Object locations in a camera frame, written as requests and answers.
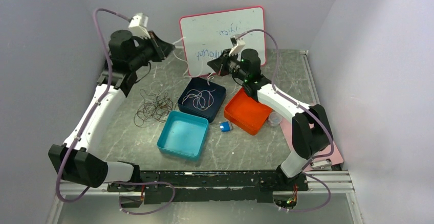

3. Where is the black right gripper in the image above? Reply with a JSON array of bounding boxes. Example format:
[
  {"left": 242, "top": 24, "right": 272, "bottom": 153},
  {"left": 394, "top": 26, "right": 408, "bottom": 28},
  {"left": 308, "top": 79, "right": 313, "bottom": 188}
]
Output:
[{"left": 207, "top": 49, "right": 248, "bottom": 82}]

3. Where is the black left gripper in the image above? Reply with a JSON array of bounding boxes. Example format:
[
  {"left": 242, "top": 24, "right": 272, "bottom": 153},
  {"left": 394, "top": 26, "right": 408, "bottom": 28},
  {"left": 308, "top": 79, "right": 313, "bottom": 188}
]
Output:
[{"left": 128, "top": 30, "right": 176, "bottom": 70}]

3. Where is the brown cable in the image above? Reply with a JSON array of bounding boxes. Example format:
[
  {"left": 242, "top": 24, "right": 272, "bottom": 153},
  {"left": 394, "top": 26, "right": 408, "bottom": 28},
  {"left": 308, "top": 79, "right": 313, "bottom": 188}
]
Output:
[{"left": 133, "top": 80, "right": 175, "bottom": 127}]

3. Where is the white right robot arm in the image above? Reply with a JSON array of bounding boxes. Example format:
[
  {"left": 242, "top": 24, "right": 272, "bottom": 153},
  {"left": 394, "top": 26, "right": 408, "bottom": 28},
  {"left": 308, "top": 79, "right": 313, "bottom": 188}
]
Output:
[{"left": 207, "top": 49, "right": 333, "bottom": 190}]

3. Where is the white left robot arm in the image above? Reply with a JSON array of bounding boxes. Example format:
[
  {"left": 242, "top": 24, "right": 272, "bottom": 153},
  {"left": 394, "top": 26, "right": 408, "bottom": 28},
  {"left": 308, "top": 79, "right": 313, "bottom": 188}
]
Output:
[{"left": 48, "top": 30, "right": 175, "bottom": 191}]

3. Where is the pink-framed whiteboard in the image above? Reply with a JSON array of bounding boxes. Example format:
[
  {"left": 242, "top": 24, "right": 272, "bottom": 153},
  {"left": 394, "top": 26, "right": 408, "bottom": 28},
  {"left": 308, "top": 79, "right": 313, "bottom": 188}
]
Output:
[{"left": 179, "top": 6, "right": 265, "bottom": 77}]

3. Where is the dark blue square tray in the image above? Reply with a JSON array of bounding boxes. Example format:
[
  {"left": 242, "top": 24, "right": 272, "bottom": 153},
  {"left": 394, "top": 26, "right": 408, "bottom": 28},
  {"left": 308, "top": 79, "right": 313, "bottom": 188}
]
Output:
[{"left": 177, "top": 77, "right": 226, "bottom": 123}]

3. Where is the orange square tray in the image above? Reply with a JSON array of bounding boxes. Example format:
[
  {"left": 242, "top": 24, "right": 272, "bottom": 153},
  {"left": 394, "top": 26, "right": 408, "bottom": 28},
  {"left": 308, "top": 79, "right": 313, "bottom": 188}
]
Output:
[{"left": 224, "top": 88, "right": 273, "bottom": 136}]

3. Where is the small blue white object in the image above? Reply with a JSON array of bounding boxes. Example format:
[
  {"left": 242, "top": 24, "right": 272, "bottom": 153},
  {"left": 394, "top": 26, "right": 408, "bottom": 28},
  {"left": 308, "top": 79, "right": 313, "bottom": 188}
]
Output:
[{"left": 220, "top": 121, "right": 233, "bottom": 132}]

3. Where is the clear plastic cup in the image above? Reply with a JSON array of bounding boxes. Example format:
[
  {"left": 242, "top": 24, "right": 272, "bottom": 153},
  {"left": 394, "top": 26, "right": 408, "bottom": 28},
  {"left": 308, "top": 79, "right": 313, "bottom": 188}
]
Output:
[{"left": 268, "top": 111, "right": 283, "bottom": 127}]

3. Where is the teal square tray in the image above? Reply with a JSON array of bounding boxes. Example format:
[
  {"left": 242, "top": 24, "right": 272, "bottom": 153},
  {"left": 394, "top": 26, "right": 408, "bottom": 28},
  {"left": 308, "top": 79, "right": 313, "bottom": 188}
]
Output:
[{"left": 157, "top": 110, "right": 209, "bottom": 161}]

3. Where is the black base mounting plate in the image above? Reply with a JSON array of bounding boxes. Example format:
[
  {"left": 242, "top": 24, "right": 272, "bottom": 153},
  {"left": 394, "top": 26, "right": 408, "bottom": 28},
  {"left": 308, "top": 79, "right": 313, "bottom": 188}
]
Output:
[{"left": 107, "top": 170, "right": 309, "bottom": 205}]

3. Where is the pink clipboard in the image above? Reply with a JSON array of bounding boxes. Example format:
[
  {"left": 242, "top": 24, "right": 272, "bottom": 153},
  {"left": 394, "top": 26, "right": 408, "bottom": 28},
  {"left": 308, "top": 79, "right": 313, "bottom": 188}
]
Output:
[{"left": 279, "top": 104, "right": 334, "bottom": 177}]

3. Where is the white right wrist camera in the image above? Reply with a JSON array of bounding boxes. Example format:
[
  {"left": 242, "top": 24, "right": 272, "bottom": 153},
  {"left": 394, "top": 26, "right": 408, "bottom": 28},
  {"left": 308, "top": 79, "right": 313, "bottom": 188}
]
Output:
[{"left": 229, "top": 34, "right": 245, "bottom": 56}]

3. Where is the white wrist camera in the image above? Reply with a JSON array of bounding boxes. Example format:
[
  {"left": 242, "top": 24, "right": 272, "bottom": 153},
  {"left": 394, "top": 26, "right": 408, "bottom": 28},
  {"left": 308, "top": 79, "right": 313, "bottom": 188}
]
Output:
[
  {"left": 229, "top": 34, "right": 245, "bottom": 56},
  {"left": 128, "top": 13, "right": 150, "bottom": 39}
]

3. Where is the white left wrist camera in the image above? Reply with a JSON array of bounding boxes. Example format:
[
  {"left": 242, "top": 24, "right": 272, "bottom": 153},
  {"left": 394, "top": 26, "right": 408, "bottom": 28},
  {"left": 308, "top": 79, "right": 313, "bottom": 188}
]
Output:
[{"left": 128, "top": 13, "right": 150, "bottom": 39}]

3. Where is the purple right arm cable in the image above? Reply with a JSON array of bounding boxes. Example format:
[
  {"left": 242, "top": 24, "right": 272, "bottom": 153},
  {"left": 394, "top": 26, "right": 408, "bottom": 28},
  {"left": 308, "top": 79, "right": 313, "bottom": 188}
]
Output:
[{"left": 235, "top": 29, "right": 336, "bottom": 214}]

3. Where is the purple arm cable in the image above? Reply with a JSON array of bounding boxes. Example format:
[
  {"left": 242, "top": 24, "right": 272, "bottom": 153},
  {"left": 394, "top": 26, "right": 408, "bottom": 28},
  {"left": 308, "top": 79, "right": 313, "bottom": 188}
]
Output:
[
  {"left": 235, "top": 29, "right": 336, "bottom": 214},
  {"left": 55, "top": 8, "right": 177, "bottom": 216}
]

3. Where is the aluminium frame rail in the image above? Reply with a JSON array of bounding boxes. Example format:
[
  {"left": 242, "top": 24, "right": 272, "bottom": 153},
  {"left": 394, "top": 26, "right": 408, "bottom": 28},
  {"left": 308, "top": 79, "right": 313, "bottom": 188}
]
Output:
[{"left": 46, "top": 170, "right": 365, "bottom": 224}]

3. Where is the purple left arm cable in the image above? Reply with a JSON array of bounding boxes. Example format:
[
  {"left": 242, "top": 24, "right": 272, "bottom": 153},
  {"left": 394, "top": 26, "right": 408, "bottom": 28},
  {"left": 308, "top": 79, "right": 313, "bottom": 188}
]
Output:
[{"left": 55, "top": 8, "right": 177, "bottom": 216}]

